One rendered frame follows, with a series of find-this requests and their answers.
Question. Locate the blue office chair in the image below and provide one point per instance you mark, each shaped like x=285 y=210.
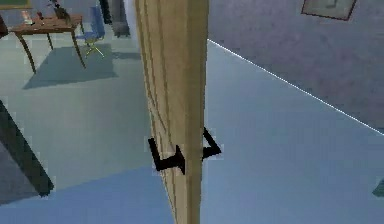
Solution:
x=95 y=25

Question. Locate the dark houseplant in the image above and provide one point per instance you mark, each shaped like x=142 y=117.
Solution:
x=60 y=11

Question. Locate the light wooden room door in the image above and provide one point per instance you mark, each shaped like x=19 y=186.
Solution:
x=173 y=83

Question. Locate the grey tall cabinet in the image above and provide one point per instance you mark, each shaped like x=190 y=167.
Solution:
x=119 y=16

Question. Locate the brown wooden table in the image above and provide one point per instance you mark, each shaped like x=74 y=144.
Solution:
x=50 y=26

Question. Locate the pale small bottle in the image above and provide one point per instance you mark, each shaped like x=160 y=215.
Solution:
x=26 y=17

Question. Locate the gold framed green picture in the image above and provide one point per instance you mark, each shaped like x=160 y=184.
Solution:
x=13 y=3

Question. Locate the red framed wall picture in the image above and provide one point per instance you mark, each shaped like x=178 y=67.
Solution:
x=328 y=7

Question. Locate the dark green door frame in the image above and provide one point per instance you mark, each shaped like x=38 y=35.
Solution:
x=23 y=156

